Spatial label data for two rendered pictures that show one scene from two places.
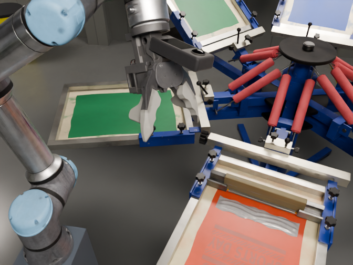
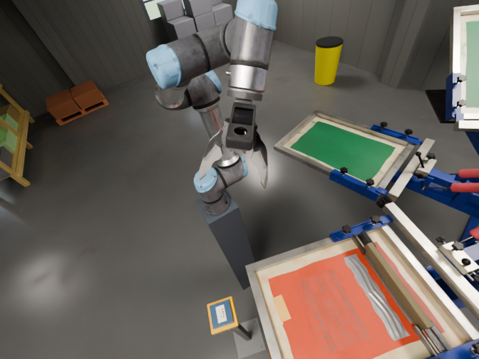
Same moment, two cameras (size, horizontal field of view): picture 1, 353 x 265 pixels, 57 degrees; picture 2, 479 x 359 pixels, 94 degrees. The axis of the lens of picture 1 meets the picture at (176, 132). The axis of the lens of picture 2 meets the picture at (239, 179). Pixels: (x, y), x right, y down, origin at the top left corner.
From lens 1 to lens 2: 0.44 m
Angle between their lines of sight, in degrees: 42
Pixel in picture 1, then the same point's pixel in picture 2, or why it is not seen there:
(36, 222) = (201, 186)
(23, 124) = (216, 128)
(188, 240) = (302, 261)
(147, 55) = not seen: hidden behind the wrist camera
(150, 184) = (344, 208)
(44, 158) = (225, 154)
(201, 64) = (231, 143)
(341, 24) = not seen: outside the picture
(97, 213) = (297, 203)
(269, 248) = (358, 323)
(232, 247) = (328, 294)
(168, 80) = not seen: hidden behind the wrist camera
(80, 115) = (308, 136)
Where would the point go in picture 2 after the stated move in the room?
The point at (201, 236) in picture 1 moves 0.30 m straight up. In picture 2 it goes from (313, 268) to (320, 242)
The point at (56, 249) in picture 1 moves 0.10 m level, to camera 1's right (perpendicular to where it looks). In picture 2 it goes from (212, 206) to (224, 219)
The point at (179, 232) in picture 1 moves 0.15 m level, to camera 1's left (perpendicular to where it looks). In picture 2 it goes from (299, 252) to (278, 233)
